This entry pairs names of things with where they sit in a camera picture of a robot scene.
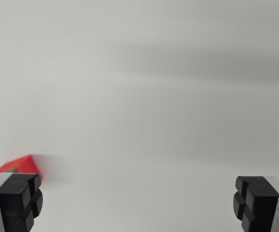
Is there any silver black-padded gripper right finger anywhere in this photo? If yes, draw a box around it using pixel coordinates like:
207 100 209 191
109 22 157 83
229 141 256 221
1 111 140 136
233 175 279 232

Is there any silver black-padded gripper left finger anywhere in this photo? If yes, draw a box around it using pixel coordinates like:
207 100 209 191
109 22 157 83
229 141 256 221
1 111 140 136
0 172 44 232

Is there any red embossed cube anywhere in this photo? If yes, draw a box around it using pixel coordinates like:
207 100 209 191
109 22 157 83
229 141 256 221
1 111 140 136
0 154 44 180

